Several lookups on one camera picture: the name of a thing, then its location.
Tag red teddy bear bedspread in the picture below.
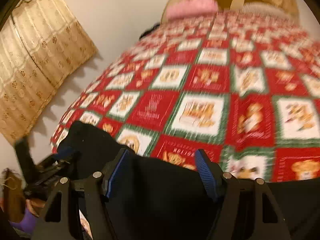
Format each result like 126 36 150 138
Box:
50 12 319 182

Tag person's left hand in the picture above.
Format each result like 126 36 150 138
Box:
25 198 46 217

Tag left beige curtain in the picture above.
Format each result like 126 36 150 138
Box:
1 0 97 144

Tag black item on bed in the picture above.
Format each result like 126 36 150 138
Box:
139 23 160 40

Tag striped pillow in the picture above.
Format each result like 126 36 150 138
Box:
241 2 289 16

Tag black pants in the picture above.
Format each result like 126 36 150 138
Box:
57 121 319 239

